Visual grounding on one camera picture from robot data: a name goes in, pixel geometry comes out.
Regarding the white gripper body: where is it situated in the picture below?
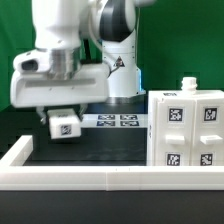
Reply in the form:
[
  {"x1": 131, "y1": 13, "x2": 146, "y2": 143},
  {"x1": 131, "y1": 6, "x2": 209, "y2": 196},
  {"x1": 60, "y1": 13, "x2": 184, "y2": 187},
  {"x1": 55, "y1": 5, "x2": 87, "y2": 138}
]
[{"x1": 10, "y1": 50, "x2": 110, "y2": 108}]

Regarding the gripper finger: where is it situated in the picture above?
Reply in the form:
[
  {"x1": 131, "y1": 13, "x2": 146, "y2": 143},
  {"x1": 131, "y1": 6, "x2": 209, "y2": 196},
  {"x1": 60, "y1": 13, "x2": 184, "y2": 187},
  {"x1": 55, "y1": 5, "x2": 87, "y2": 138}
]
[
  {"x1": 36, "y1": 107, "x2": 48, "y2": 125},
  {"x1": 76, "y1": 104, "x2": 88, "y2": 121}
]

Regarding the white cabinet top block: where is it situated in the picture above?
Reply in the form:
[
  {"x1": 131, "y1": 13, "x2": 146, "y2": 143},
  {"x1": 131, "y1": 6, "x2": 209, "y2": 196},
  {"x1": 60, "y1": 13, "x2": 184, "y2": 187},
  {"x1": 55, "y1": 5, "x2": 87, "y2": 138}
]
[{"x1": 47, "y1": 109, "x2": 81, "y2": 139}]

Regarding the white cabinet body box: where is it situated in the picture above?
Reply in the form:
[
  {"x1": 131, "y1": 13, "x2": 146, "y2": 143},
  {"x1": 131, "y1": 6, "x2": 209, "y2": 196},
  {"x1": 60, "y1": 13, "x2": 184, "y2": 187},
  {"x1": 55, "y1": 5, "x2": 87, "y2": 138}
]
[{"x1": 146, "y1": 77, "x2": 224, "y2": 166}]

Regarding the white cabinet door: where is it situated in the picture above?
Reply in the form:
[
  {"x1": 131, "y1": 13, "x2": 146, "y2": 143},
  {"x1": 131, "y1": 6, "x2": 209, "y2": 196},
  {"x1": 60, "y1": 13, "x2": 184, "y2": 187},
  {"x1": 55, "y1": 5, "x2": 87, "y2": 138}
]
[
  {"x1": 190, "y1": 98, "x2": 224, "y2": 166},
  {"x1": 155, "y1": 99, "x2": 194, "y2": 166}
]

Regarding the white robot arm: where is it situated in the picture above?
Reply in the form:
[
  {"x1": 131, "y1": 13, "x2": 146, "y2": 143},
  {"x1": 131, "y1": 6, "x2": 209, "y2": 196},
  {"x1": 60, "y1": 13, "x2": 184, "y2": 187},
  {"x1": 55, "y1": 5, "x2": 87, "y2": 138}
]
[{"x1": 10, "y1": 0, "x2": 156, "y2": 121}]

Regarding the white marker base plate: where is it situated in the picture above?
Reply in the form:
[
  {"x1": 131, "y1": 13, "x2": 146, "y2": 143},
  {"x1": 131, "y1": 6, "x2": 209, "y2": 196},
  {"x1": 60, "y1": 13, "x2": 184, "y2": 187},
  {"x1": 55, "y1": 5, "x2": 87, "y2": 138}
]
[{"x1": 81, "y1": 114, "x2": 148, "y2": 128}]

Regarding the white U-shaped border frame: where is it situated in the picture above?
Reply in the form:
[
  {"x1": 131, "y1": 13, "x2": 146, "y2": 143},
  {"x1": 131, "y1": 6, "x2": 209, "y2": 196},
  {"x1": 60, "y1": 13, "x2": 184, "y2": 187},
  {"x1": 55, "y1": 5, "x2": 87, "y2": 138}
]
[{"x1": 0, "y1": 135, "x2": 224, "y2": 191}]

